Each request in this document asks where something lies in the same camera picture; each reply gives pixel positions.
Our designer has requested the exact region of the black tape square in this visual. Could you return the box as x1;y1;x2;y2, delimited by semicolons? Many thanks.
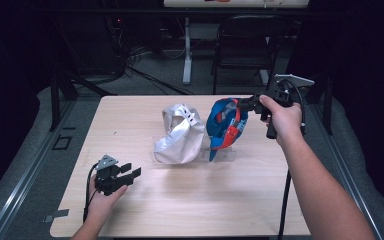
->
52;134;73;151

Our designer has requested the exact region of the grey tape strip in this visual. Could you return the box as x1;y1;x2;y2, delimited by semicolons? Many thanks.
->
43;208;70;224

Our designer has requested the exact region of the white desk top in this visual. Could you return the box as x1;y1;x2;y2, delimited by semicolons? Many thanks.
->
163;0;309;9

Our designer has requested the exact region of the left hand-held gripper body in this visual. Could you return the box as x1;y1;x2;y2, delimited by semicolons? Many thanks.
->
94;154;134;197

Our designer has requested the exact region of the black metal stand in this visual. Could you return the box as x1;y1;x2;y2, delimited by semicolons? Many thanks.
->
304;73;334;136
48;71;118;133

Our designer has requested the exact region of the white baseball cap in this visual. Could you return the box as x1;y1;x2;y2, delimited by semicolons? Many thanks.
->
153;103;206;165

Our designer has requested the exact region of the black folding chair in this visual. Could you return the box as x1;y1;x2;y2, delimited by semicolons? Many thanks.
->
211;14;283;96

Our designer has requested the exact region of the white desk leg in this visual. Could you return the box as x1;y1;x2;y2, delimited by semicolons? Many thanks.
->
182;16;193;86

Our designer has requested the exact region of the person's left hand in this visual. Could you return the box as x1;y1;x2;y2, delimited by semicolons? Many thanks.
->
87;175;129;228

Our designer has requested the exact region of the bundle of black floor cables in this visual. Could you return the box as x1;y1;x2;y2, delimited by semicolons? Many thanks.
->
104;16;194;96

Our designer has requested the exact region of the aluminium floor rail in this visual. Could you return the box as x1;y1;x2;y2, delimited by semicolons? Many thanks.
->
0;99;78;240
308;99;384;240

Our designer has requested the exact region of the blue baseball cap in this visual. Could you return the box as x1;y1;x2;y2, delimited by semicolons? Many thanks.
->
205;97;250;163

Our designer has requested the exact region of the person's right hand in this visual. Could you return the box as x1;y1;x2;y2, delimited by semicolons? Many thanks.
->
259;94;303;148

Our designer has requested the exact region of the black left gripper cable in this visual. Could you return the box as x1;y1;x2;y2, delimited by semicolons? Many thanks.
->
83;162;100;223

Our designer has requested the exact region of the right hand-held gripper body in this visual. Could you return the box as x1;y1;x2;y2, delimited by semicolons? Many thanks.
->
260;73;315;139

